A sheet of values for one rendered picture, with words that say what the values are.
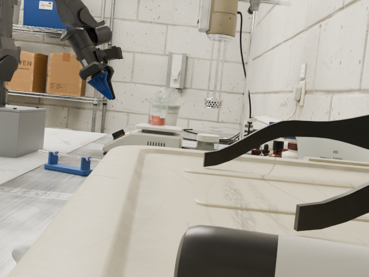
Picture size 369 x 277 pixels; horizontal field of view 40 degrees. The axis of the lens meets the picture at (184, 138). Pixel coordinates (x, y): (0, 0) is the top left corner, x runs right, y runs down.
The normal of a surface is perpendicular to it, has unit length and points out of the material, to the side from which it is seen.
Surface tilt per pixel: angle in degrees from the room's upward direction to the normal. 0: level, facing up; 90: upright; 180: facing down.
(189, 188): 1
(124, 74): 90
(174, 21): 90
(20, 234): 0
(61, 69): 91
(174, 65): 90
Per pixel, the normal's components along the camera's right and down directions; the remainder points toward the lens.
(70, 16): -0.50, 0.64
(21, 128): 1.00, 0.10
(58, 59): 0.09, 0.07
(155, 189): 0.11, -0.99
